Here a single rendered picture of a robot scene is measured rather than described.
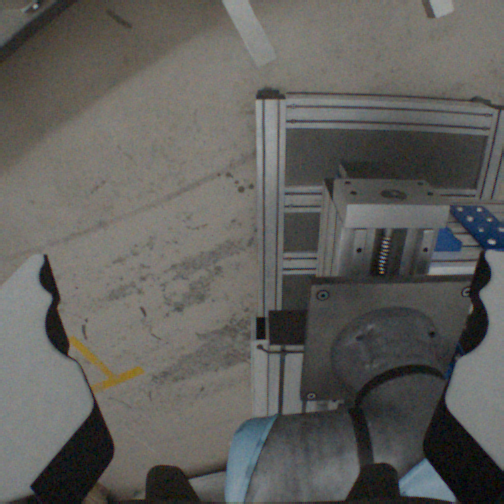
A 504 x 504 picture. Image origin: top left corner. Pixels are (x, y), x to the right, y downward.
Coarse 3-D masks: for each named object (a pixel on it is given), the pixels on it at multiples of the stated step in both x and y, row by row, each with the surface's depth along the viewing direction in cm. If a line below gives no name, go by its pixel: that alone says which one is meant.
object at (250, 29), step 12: (228, 0) 47; (240, 0) 47; (228, 12) 48; (240, 12) 48; (252, 12) 48; (240, 24) 49; (252, 24) 49; (252, 36) 50; (264, 36) 50; (252, 48) 50; (264, 48) 50; (264, 60) 51
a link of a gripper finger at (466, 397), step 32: (480, 256) 11; (480, 288) 10; (480, 320) 8; (480, 352) 7; (448, 384) 7; (480, 384) 7; (448, 416) 6; (480, 416) 6; (448, 448) 6; (480, 448) 5; (448, 480) 6; (480, 480) 5
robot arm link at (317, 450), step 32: (288, 416) 41; (320, 416) 40; (256, 448) 37; (288, 448) 36; (320, 448) 36; (352, 448) 35; (256, 480) 35; (288, 480) 34; (320, 480) 34; (352, 480) 34
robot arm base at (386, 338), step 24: (384, 312) 48; (408, 312) 48; (360, 336) 49; (384, 336) 46; (408, 336) 45; (432, 336) 49; (336, 360) 50; (360, 360) 46; (384, 360) 44; (408, 360) 43; (432, 360) 44; (360, 384) 45
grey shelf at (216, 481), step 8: (224, 472) 238; (192, 480) 245; (200, 480) 241; (208, 480) 241; (216, 480) 241; (224, 480) 240; (200, 488) 247; (208, 488) 247; (216, 488) 247; (224, 488) 246; (200, 496) 254; (208, 496) 253; (216, 496) 253; (224, 496) 253
